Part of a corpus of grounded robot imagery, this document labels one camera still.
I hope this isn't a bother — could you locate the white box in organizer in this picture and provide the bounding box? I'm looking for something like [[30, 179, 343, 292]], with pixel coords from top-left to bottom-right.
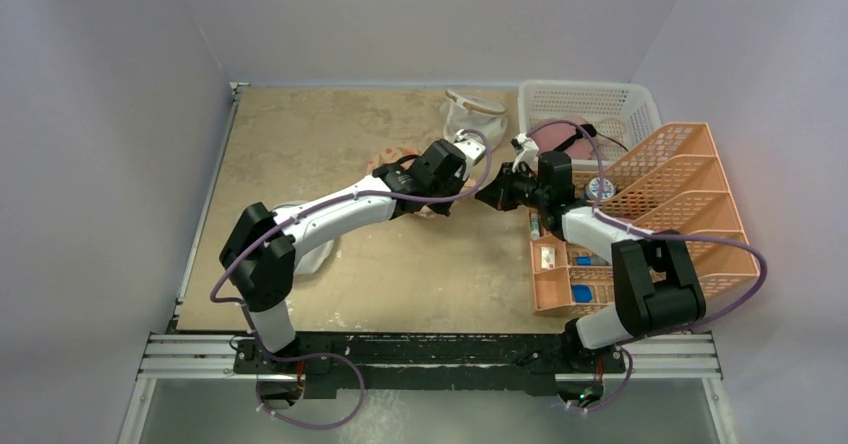
[[539, 245, 557, 270]]

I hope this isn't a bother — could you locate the floral mesh laundry bag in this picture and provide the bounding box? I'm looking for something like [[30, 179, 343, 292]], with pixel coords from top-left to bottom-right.
[[367, 148, 423, 196]]

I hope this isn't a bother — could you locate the pink bra in basket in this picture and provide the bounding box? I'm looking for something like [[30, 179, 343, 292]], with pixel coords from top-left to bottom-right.
[[528, 115, 593, 160]]

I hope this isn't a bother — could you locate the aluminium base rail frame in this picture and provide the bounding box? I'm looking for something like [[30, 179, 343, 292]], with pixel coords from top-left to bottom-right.
[[119, 331, 737, 443]]

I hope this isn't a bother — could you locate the white plastic basket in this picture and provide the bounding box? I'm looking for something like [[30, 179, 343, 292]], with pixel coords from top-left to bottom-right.
[[518, 80, 662, 167]]

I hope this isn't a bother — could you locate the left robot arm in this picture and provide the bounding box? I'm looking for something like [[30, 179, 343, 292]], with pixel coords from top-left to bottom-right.
[[219, 137, 486, 373]]

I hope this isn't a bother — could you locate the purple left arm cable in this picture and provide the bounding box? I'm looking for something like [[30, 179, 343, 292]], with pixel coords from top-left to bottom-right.
[[209, 128, 493, 430]]

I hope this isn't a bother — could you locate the metal corner bracket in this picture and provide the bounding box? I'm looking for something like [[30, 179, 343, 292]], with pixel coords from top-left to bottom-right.
[[230, 81, 251, 106]]

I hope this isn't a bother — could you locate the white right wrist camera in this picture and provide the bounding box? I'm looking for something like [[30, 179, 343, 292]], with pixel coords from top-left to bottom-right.
[[510, 133, 539, 172]]

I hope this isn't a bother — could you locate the white mesh drawstring bag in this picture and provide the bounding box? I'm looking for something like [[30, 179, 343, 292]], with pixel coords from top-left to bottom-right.
[[439, 89, 508, 148]]

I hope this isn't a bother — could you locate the blue item in organizer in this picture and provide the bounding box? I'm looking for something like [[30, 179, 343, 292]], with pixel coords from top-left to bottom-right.
[[571, 284, 594, 304]]

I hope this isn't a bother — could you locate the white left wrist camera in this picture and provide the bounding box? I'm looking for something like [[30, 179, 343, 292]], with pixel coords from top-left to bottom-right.
[[453, 138, 486, 168]]

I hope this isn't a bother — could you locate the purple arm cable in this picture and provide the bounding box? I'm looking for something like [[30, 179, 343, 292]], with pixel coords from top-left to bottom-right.
[[523, 118, 770, 416], [209, 128, 493, 430]]

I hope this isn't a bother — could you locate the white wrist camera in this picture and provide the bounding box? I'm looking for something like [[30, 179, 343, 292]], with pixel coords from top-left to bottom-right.
[[510, 133, 539, 172], [453, 138, 486, 168]]

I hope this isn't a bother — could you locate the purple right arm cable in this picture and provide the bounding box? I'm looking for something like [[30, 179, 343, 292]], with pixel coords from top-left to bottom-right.
[[523, 118, 770, 416]]

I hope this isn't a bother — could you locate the orange plastic desk organizer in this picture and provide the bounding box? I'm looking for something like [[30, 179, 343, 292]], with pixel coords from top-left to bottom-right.
[[530, 123, 760, 317]]

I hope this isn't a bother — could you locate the white round mesh bag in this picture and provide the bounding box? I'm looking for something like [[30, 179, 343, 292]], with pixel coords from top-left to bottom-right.
[[273, 200, 335, 276]]

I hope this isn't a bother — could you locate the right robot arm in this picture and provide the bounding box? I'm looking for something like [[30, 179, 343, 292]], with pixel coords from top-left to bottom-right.
[[475, 151, 706, 371]]

